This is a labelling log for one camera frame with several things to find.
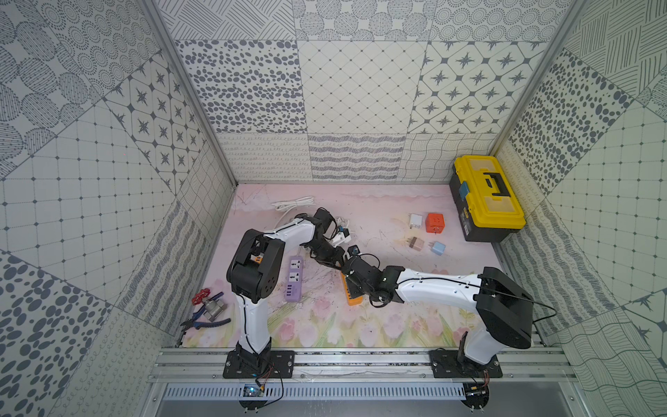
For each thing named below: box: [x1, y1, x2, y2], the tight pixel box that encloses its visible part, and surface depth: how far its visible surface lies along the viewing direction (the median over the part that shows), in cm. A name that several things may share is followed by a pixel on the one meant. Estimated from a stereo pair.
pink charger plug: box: [406, 236, 425, 252], surface depth 101 cm
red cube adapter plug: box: [425, 212, 446, 234], surface depth 103 cm
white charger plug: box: [409, 213, 423, 230], surface depth 108 cm
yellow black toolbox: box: [449, 154, 527, 243], surface depth 97 cm
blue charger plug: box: [428, 240, 446, 257], surface depth 100 cm
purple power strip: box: [284, 255, 304, 303], surface depth 90 cm
